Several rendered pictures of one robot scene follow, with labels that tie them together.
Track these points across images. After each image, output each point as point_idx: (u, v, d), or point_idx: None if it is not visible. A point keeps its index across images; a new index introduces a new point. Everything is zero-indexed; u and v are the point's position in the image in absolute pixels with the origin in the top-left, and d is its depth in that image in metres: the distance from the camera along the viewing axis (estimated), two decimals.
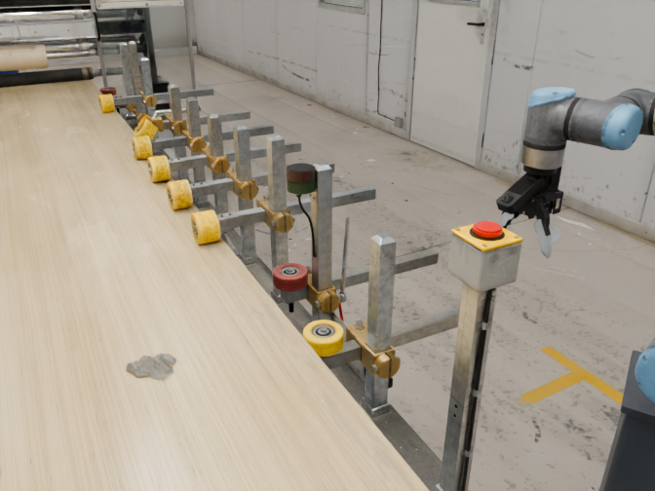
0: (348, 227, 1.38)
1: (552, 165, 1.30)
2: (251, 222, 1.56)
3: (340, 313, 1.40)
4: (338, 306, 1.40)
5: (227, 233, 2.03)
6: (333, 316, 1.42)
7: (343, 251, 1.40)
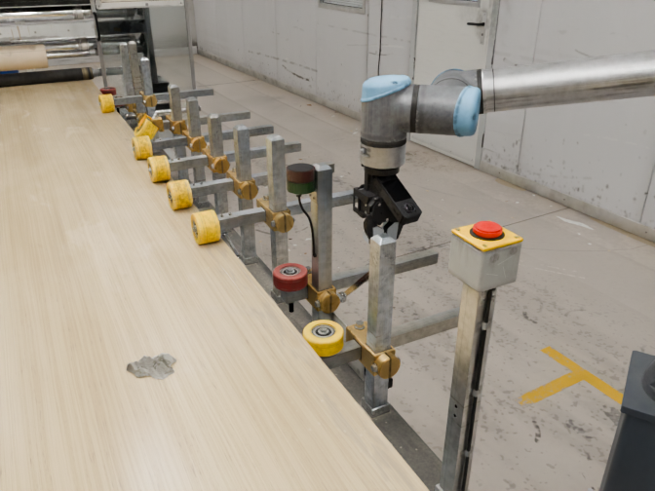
0: None
1: None
2: (251, 222, 1.56)
3: None
4: None
5: (227, 233, 2.03)
6: (333, 316, 1.42)
7: (365, 275, 1.32)
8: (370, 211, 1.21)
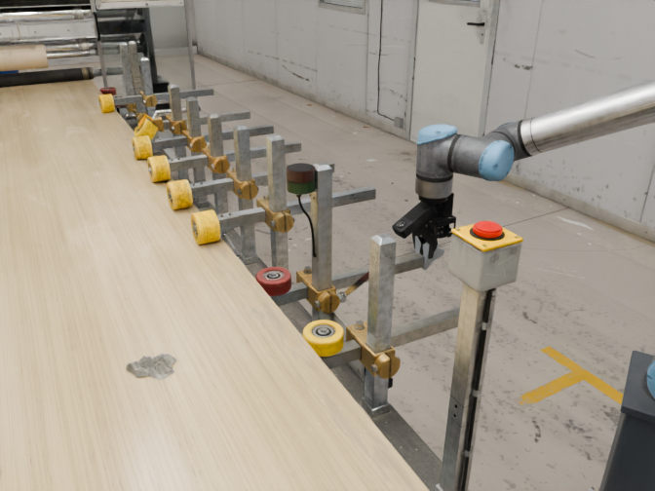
0: None
1: (439, 195, 1.44)
2: (251, 222, 1.56)
3: None
4: None
5: (227, 233, 2.03)
6: (333, 316, 1.42)
7: (365, 275, 1.32)
8: None
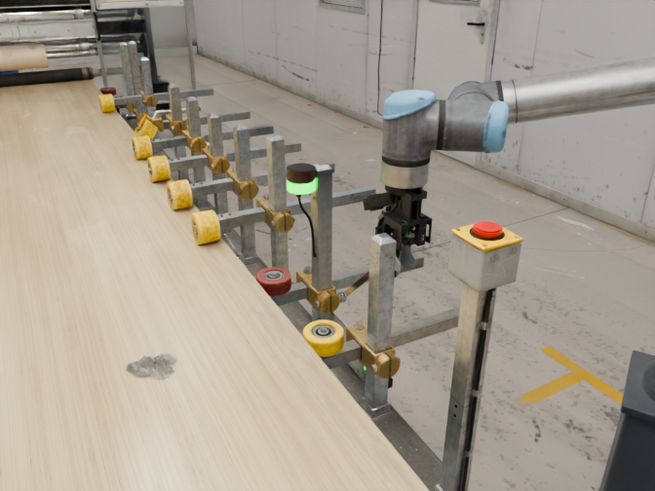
0: None
1: (380, 176, 1.13)
2: (251, 222, 1.56)
3: None
4: None
5: (227, 233, 2.03)
6: (333, 316, 1.42)
7: (365, 275, 1.32)
8: None
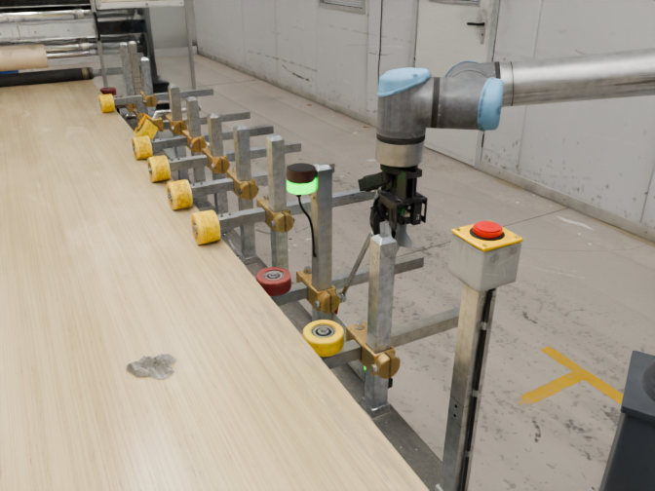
0: (368, 243, 1.31)
1: (375, 155, 1.13)
2: (251, 222, 1.56)
3: (336, 309, 1.41)
4: None
5: (227, 233, 2.03)
6: (333, 316, 1.42)
7: (356, 260, 1.34)
8: None
